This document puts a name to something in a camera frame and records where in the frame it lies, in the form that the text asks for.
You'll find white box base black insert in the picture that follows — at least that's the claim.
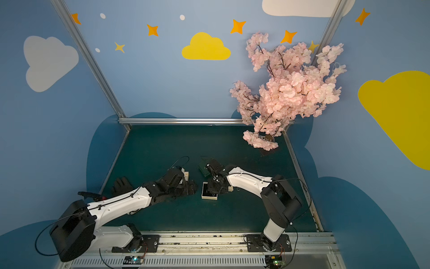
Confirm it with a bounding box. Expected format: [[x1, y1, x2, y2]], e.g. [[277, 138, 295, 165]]
[[201, 182, 218, 201]]

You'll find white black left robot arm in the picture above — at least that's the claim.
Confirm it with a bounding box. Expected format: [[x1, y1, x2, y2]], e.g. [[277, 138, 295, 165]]
[[49, 167, 197, 262]]

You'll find right aluminium frame post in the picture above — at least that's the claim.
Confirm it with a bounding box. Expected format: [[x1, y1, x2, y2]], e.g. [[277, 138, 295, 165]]
[[311, 0, 348, 66]]

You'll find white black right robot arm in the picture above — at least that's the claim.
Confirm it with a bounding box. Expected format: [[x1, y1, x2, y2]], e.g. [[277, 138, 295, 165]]
[[203, 159, 303, 244]]

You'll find black red handled tool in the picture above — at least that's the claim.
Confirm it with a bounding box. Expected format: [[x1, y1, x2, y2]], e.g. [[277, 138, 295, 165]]
[[77, 192, 107, 202]]

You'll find green circuit board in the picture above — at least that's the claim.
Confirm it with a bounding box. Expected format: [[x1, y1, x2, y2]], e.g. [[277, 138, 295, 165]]
[[123, 256, 145, 265], [265, 256, 284, 269]]

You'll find black glove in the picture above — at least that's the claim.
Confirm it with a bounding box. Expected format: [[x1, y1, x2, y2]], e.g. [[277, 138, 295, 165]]
[[111, 177, 135, 197]]

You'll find pink cherry blossom tree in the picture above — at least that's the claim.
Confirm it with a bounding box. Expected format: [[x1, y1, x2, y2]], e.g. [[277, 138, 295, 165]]
[[230, 33, 347, 150]]

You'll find front aluminium rail track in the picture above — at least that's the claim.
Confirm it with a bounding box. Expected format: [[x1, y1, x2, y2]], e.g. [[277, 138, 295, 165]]
[[56, 232, 346, 269]]

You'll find brown tree base plate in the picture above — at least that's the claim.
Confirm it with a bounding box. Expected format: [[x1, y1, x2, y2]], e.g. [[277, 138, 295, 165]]
[[259, 147, 279, 156]]

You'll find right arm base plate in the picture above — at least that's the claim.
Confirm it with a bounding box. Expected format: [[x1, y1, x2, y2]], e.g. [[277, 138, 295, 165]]
[[246, 234, 292, 253]]

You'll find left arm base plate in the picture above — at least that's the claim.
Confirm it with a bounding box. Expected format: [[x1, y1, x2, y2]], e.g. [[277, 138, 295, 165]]
[[112, 235, 160, 253]]

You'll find left aluminium frame post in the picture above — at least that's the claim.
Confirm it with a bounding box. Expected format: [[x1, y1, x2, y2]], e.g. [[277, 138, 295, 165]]
[[50, 0, 126, 118]]

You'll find horizontal aluminium frame rail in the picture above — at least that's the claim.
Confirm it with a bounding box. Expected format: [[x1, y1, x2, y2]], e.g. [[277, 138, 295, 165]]
[[119, 118, 244, 126]]

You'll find right green circuit board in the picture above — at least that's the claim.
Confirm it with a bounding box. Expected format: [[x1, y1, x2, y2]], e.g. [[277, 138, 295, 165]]
[[265, 256, 284, 269]]

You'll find aluminium frame post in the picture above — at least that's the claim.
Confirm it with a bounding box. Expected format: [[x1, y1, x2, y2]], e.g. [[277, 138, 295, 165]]
[[50, 0, 126, 118], [311, 0, 348, 66]]

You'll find left green circuit board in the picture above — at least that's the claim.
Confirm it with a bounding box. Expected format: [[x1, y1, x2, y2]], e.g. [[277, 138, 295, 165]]
[[123, 256, 145, 265]]

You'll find green jewelry box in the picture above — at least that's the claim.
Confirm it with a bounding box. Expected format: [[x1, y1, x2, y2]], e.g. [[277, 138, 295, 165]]
[[198, 161, 211, 178]]

